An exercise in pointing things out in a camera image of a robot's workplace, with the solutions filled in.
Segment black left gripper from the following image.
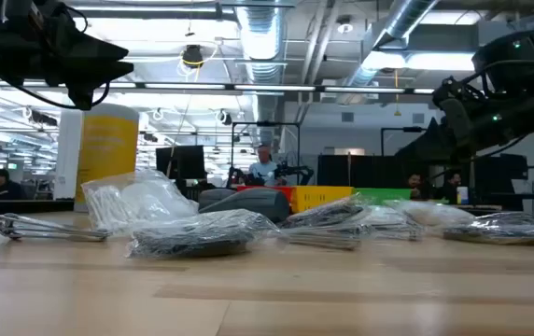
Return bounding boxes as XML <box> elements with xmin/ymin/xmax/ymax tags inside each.
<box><xmin>28</xmin><ymin>0</ymin><xmax>135</xmax><ymax>111</ymax></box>

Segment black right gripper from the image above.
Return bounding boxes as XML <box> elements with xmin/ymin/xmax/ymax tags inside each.
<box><xmin>395</xmin><ymin>77</ymin><xmax>497</xmax><ymax>163</ymax></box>

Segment white vanity pack bag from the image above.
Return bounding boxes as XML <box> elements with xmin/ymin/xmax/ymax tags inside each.
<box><xmin>81</xmin><ymin>169</ymin><xmax>199</xmax><ymax>236</ymax></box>
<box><xmin>382</xmin><ymin>199</ymin><xmax>477</xmax><ymax>231</ymax></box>

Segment bagged black round pad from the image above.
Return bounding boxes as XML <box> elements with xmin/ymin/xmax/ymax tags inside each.
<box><xmin>125</xmin><ymin>208</ymin><xmax>281</xmax><ymax>260</ymax></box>
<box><xmin>278</xmin><ymin>194</ymin><xmax>373</xmax><ymax>231</ymax></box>
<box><xmin>439</xmin><ymin>211</ymin><xmax>534</xmax><ymax>249</ymax></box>

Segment grey oblong plastic case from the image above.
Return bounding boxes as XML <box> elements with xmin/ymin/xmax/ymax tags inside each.
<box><xmin>198</xmin><ymin>187</ymin><xmax>291</xmax><ymax>224</ymax></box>

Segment person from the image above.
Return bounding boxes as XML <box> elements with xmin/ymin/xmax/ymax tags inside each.
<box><xmin>406</xmin><ymin>172</ymin><xmax>429</xmax><ymax>202</ymax></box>
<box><xmin>0</xmin><ymin>167</ymin><xmax>28</xmax><ymax>202</ymax></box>
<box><xmin>439</xmin><ymin>171</ymin><xmax>464</xmax><ymax>203</ymax></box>
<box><xmin>247</xmin><ymin>144</ymin><xmax>287</xmax><ymax>188</ymax></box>

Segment green plastic basket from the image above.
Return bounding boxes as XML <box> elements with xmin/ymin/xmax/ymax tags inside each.
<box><xmin>351</xmin><ymin>187</ymin><xmax>413</xmax><ymax>207</ymax></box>

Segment black partition panel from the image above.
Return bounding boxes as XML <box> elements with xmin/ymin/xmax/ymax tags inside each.
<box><xmin>316</xmin><ymin>153</ymin><xmax>436</xmax><ymax>190</ymax></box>

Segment black background monitors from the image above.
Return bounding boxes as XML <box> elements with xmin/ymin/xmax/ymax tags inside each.
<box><xmin>471</xmin><ymin>153</ymin><xmax>529</xmax><ymax>211</ymax></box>

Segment yellow wipes canister white lid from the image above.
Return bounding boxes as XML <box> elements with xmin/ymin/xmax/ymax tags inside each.
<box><xmin>74</xmin><ymin>103</ymin><xmax>140</xmax><ymax>214</ymax></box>

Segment yellow plastic basket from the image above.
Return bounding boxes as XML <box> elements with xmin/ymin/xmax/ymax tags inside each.
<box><xmin>289</xmin><ymin>185</ymin><xmax>357</xmax><ymax>214</ymax></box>

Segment black computer monitor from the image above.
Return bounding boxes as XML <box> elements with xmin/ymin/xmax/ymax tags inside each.
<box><xmin>155</xmin><ymin>145</ymin><xmax>206</xmax><ymax>181</ymax></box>

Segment red plastic basket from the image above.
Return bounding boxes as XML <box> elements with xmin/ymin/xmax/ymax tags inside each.
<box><xmin>235</xmin><ymin>184</ymin><xmax>296</xmax><ymax>206</ymax></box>

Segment long ceiling light strip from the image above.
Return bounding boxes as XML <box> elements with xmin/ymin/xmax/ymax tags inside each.
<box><xmin>0</xmin><ymin>81</ymin><xmax>436</xmax><ymax>94</ymax></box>

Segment black ceiling camera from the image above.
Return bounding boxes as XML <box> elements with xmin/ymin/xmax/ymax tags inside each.
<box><xmin>181</xmin><ymin>44</ymin><xmax>205</xmax><ymax>70</ymax></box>

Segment silver round air duct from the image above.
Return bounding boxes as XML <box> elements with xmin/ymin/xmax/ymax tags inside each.
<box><xmin>341</xmin><ymin>0</ymin><xmax>441</xmax><ymax>106</ymax></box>
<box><xmin>234</xmin><ymin>0</ymin><xmax>288</xmax><ymax>146</ymax></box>

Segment black aluminium table frame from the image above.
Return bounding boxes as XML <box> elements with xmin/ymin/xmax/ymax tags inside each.
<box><xmin>0</xmin><ymin>195</ymin><xmax>525</xmax><ymax>218</ymax></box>

